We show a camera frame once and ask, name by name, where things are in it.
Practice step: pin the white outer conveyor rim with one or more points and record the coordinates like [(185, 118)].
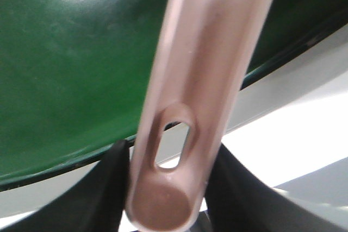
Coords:
[(289, 129)]

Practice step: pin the pink hand brush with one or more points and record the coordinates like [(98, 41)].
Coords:
[(203, 52)]

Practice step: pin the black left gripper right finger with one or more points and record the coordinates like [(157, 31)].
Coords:
[(239, 201)]

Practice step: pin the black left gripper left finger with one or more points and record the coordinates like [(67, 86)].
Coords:
[(95, 203)]

